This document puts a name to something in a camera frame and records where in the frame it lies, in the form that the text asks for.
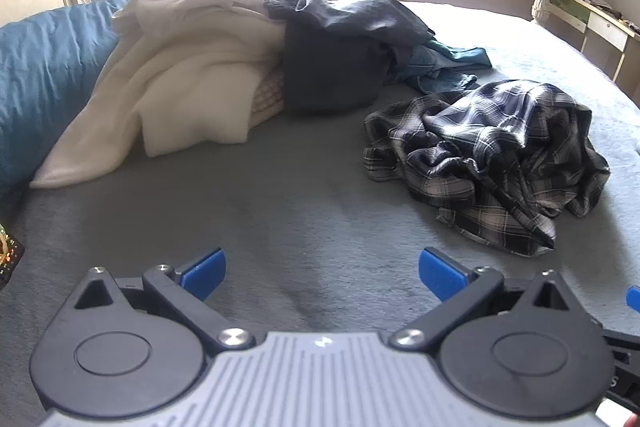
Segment cream desk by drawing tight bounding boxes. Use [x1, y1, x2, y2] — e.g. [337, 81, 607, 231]
[532, 0, 640, 82]

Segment light blue jeans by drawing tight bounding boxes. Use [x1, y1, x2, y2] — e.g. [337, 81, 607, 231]
[382, 44, 481, 95]

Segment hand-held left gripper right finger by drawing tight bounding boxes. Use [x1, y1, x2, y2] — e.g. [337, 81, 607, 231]
[389, 248, 571, 351]

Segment teal garment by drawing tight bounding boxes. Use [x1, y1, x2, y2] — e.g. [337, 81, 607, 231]
[430, 39, 493, 70]

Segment dark grey garment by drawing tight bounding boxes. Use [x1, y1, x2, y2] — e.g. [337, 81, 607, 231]
[264, 0, 436, 116]

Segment blue duvet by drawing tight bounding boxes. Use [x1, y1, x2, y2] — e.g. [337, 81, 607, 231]
[0, 0, 141, 208]

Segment cream fleece blanket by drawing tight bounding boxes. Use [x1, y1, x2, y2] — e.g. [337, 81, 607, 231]
[30, 4, 286, 188]

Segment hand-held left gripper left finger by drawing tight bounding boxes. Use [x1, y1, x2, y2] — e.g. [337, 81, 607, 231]
[74, 248, 255, 351]

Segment black white plaid shirt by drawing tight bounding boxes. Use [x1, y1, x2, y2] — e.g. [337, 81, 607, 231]
[363, 79, 612, 256]

